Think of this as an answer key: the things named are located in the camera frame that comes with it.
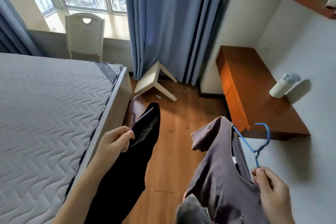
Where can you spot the person's right hand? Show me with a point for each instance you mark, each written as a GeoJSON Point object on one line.
{"type": "Point", "coordinates": [277, 197]}

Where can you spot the person's left hand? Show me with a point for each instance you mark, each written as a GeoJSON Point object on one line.
{"type": "Point", "coordinates": [111, 143]}

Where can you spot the person's left thumb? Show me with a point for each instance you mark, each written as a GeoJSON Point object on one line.
{"type": "Point", "coordinates": [122, 130]}

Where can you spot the person's right thumb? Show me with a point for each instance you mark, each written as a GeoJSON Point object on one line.
{"type": "Point", "coordinates": [256, 178]}

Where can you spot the purple plastic clothes hanger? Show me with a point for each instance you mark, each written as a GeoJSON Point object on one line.
{"type": "Point", "coordinates": [135, 105]}

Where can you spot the person's left forearm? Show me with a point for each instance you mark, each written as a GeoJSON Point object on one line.
{"type": "Point", "coordinates": [78, 189]}

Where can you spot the gray t-shirt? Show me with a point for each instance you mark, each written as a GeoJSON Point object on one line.
{"type": "Point", "coordinates": [223, 179]}

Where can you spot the black garment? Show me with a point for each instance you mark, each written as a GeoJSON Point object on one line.
{"type": "Point", "coordinates": [131, 168]}

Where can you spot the white stool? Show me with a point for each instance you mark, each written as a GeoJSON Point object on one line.
{"type": "Point", "coordinates": [151, 79]}

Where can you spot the person's gray trousers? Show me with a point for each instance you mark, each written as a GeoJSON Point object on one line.
{"type": "Point", "coordinates": [191, 212]}

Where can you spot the gray quilted mattress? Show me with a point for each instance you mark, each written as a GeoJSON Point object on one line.
{"type": "Point", "coordinates": [44, 116]}

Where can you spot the brown wooden desk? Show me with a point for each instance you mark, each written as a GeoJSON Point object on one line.
{"type": "Point", "coordinates": [252, 84]}

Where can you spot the white bottle with blue lid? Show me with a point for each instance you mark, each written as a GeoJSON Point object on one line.
{"type": "Point", "coordinates": [280, 87]}

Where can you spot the white wooden chair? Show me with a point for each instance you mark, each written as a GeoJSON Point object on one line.
{"type": "Point", "coordinates": [84, 37]}

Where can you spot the wide blue curtain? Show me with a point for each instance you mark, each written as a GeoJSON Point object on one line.
{"type": "Point", "coordinates": [168, 21]}

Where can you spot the narrow blue curtain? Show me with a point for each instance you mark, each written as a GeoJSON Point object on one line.
{"type": "Point", "coordinates": [13, 29]}

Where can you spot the white wall socket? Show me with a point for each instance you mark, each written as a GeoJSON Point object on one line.
{"type": "Point", "coordinates": [267, 47]}

